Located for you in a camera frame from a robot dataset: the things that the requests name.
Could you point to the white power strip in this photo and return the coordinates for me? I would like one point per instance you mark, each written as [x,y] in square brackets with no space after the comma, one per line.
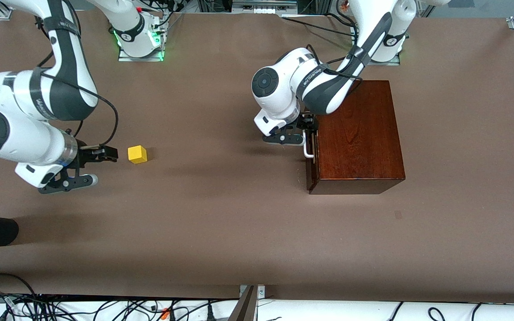
[263,9]

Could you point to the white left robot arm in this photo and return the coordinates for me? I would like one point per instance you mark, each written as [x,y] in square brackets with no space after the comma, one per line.
[324,84]

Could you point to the grey metal beam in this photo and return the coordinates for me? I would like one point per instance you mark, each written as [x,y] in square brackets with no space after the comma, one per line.
[246,307]

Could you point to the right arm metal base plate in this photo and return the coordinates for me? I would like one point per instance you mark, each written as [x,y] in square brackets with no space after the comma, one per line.
[125,57]

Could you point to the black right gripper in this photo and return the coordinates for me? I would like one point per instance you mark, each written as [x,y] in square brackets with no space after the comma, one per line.
[86,156]

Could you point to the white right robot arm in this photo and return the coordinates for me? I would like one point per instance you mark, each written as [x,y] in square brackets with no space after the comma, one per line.
[60,89]

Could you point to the dark brown wooden box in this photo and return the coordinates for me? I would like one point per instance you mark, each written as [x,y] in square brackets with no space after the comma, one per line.
[359,142]

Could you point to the yellow cube block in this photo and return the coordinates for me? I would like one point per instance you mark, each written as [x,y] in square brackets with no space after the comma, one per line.
[137,154]

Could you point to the silver corner bracket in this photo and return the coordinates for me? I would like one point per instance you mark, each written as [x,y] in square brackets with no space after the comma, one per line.
[261,290]

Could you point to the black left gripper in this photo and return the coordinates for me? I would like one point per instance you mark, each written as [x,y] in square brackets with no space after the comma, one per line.
[307,121]

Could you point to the white ledge board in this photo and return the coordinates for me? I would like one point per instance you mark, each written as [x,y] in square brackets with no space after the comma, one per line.
[328,312]

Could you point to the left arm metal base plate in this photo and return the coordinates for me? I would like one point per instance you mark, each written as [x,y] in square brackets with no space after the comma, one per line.
[386,63]

